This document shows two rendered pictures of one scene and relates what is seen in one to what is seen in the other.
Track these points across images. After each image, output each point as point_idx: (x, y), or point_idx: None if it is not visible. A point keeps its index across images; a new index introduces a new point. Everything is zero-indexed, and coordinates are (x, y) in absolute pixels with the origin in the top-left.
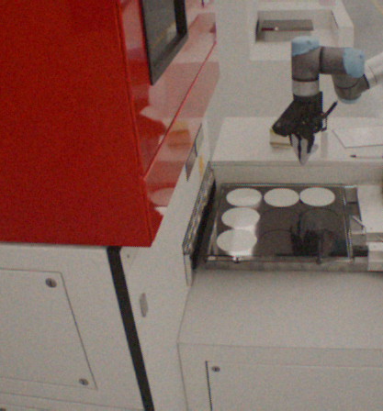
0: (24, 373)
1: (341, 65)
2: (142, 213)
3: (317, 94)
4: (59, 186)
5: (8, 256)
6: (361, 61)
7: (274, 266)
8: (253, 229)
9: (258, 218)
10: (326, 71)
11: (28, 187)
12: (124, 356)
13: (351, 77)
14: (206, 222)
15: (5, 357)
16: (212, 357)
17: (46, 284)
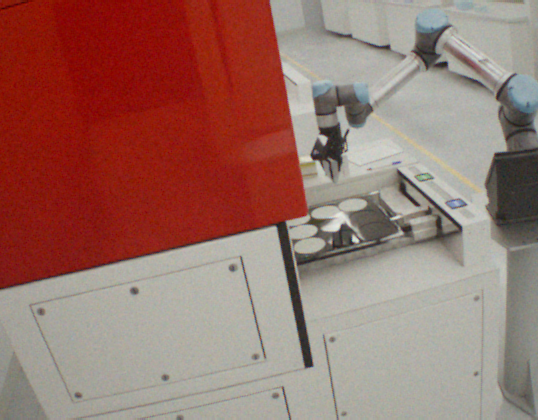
0: (202, 368)
1: (354, 96)
2: (301, 190)
3: (337, 123)
4: (242, 185)
5: (198, 254)
6: (368, 90)
7: (342, 258)
8: (317, 236)
9: (316, 229)
10: (343, 102)
11: (217, 191)
12: (289, 317)
13: (361, 104)
14: None
15: (187, 356)
16: (328, 329)
17: (229, 270)
